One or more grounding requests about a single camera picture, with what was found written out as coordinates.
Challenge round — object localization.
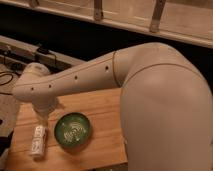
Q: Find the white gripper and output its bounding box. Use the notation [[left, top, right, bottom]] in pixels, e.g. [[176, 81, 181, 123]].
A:
[[34, 98, 56, 125]]

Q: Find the white plastic bottle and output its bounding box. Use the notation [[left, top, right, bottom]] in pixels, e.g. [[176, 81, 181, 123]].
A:
[[30, 125, 47, 158]]

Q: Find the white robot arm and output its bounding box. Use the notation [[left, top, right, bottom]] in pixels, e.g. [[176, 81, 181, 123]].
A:
[[12, 42, 213, 171]]

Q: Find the green ceramic bowl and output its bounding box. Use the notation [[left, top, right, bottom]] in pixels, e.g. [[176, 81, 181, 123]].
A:
[[54, 112, 92, 148]]

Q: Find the black clamp device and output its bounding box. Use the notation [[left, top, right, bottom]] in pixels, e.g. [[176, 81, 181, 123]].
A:
[[36, 47, 50, 55]]

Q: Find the wooden cutting board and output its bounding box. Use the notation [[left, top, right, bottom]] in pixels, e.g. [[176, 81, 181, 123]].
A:
[[5, 89, 126, 171]]

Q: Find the black cable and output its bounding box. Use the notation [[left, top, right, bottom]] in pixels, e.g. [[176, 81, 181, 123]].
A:
[[0, 49, 31, 97]]

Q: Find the metal bracket middle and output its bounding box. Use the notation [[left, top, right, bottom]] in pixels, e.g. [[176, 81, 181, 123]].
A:
[[93, 0, 103, 21]]

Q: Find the metal bracket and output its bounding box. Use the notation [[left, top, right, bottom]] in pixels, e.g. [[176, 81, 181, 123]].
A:
[[93, 0, 103, 21], [149, 0, 166, 33]]

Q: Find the metal bracket right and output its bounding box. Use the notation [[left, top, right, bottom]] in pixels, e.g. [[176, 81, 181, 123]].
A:
[[149, 0, 166, 33]]

